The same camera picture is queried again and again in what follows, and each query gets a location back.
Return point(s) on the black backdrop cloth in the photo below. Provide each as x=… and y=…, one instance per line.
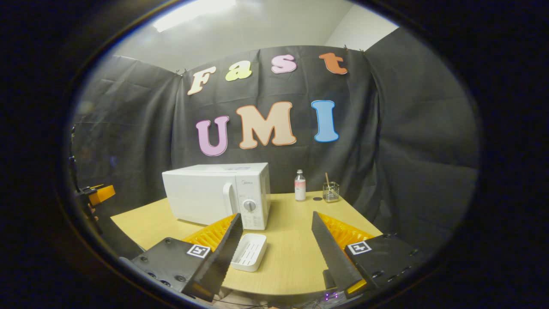
x=407, y=150

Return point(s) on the white bottle with pink label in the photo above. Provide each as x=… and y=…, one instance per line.
x=300, y=186

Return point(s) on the white rectangular dish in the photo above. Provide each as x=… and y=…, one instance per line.
x=248, y=253

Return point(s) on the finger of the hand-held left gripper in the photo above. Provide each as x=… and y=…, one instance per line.
x=103, y=194

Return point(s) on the white microwave oven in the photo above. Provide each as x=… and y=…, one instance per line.
x=201, y=193

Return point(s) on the wooden stick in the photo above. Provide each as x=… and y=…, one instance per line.
x=327, y=179

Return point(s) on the small glass cup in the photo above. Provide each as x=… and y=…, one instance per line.
x=331, y=193

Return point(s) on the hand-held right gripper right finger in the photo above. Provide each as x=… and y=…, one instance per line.
x=332, y=253

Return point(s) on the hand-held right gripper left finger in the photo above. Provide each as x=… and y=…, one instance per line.
x=223, y=255

